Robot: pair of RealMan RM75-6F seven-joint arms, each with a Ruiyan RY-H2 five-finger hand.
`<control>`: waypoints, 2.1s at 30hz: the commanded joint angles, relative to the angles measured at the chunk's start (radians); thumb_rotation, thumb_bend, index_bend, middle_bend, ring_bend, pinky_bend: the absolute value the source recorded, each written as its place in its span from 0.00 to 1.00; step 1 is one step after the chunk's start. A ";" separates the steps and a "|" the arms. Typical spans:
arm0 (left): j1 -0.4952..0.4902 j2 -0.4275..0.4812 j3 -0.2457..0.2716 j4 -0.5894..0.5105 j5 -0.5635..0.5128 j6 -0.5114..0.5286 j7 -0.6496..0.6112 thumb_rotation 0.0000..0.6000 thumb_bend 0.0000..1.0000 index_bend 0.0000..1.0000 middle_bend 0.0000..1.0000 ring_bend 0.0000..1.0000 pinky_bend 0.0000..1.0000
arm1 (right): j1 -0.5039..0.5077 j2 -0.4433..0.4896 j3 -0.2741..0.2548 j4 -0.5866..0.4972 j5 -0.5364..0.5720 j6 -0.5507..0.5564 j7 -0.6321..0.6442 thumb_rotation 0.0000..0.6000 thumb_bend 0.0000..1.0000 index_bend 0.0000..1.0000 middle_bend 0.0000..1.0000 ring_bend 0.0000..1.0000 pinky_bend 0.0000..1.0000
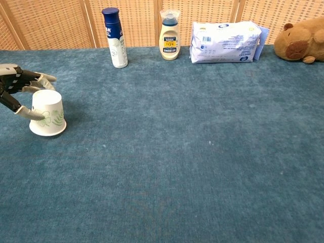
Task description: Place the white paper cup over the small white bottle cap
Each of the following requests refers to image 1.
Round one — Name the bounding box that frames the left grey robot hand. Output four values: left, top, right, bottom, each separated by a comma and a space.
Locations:
0, 63, 58, 121

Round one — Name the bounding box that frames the white paper cup green print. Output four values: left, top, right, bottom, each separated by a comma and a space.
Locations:
28, 89, 67, 137

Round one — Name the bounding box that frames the blue and white bottle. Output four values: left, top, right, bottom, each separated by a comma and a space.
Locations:
101, 7, 129, 69

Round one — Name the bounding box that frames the upside-down mayonnaise squeeze bottle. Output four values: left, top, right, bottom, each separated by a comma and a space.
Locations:
159, 9, 181, 61

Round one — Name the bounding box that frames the teal blue table cloth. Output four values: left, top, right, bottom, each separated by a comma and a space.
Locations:
0, 45, 324, 243

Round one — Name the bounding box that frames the white tissue pack blue print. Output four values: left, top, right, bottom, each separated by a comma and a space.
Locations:
189, 21, 270, 64

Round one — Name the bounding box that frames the brown capybara plush toy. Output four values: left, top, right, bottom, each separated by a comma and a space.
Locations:
274, 16, 324, 64

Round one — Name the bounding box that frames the wicker folding screen wooden frame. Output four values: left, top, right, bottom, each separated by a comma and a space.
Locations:
0, 0, 324, 51

